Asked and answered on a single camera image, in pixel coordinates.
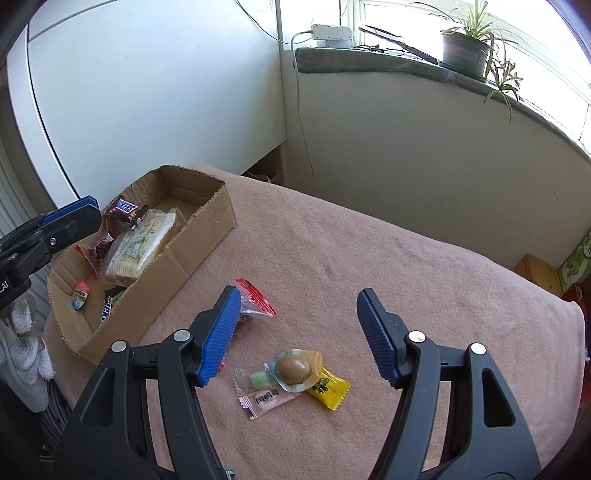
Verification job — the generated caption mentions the large brown chocolate bar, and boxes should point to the large brown chocolate bar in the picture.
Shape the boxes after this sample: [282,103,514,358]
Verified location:
[104,198,149,236]

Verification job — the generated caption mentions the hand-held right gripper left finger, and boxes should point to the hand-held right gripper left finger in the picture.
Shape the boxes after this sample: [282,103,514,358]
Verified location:
[54,285,243,480]

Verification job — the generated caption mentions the pink label candy packet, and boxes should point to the pink label candy packet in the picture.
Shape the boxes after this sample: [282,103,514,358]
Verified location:
[231,367,303,421]

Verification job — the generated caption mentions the clear packed brown egg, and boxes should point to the clear packed brown egg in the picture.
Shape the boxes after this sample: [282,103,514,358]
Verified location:
[264,348,324,395]

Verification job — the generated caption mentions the grey plant pot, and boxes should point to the grey plant pot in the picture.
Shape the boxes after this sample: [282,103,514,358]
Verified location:
[441,33,492,78]

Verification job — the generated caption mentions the red top clear packet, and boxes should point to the red top clear packet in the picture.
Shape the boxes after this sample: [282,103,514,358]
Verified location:
[235,278,278,324]

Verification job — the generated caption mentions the person's left hand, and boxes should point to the person's left hand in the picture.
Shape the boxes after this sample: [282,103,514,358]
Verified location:
[0,295,55,412]

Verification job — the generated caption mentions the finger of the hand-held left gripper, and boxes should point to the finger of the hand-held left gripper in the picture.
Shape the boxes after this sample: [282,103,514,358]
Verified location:
[9,210,102,278]
[41,196,100,227]

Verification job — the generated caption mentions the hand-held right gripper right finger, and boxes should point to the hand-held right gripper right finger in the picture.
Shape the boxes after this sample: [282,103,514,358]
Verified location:
[355,288,543,480]

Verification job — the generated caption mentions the small colourful candy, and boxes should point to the small colourful candy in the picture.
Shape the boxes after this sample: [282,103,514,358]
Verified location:
[70,280,92,311]

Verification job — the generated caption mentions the small hanging plant shoot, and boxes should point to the small hanging plant shoot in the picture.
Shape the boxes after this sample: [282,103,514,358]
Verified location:
[482,44,525,125]

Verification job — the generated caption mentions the small brown chocolate bar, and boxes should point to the small brown chocolate bar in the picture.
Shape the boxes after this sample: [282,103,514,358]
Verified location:
[99,288,125,324]

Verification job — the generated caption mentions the yellow candy packet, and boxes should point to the yellow candy packet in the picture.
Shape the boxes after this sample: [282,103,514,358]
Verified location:
[305,367,352,411]

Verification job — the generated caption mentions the white hanging cable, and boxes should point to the white hanging cable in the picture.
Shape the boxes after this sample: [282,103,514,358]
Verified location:
[290,30,317,177]

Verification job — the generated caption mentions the green printed bag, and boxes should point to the green printed bag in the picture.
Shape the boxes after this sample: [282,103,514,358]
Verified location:
[556,228,591,296]

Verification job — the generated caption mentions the brown wooden cabinet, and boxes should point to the brown wooden cabinet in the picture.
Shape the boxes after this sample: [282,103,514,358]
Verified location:
[513,254,565,296]

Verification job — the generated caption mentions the green spider plant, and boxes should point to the green spider plant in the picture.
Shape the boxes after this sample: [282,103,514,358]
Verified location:
[409,0,522,51]

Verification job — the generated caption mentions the clear bag of dark snacks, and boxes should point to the clear bag of dark snacks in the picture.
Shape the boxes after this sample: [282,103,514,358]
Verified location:
[75,231,116,278]

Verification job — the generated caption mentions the thin white cable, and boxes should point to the thin white cable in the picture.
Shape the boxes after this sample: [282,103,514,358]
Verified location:
[235,0,296,44]

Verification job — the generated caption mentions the grey windowsill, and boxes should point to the grey windowsill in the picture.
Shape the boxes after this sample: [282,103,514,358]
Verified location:
[294,45,591,160]

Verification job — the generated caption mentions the cardboard box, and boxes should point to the cardboard box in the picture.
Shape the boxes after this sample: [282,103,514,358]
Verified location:
[47,165,237,365]

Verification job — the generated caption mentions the clear cracker pack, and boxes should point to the clear cracker pack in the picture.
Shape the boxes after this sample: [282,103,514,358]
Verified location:
[102,208,185,282]

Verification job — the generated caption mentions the white cupboard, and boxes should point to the white cupboard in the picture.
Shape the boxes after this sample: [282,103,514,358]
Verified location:
[7,0,289,208]

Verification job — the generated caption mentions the striped grey trousers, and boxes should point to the striped grey trousers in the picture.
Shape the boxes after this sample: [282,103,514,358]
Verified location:
[39,378,88,462]

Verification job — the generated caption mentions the white power box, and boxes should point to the white power box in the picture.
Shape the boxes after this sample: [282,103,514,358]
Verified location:
[310,23,355,48]

